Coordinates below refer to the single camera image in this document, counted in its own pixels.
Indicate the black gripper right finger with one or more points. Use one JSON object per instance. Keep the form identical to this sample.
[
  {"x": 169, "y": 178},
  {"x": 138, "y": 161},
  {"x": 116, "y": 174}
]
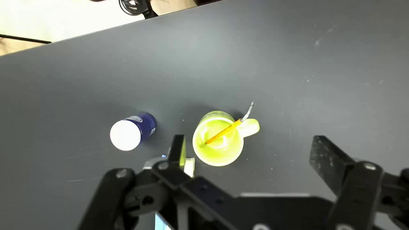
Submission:
[{"x": 330, "y": 160}]

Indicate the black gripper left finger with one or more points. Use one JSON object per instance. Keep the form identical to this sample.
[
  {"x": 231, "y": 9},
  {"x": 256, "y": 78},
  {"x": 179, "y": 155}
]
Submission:
[{"x": 176, "y": 149}]

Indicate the orange stick with white tip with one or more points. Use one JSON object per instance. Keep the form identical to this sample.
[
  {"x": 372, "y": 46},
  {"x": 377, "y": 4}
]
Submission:
[{"x": 221, "y": 135}]

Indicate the green plastic cup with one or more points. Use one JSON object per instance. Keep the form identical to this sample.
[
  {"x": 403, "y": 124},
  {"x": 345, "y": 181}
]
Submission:
[{"x": 217, "y": 145}]

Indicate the blue can with white lid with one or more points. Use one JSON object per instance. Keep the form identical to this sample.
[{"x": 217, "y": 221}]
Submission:
[{"x": 128, "y": 133}]

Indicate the black wheeled stand base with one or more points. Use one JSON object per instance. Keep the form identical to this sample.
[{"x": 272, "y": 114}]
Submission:
[{"x": 136, "y": 7}]

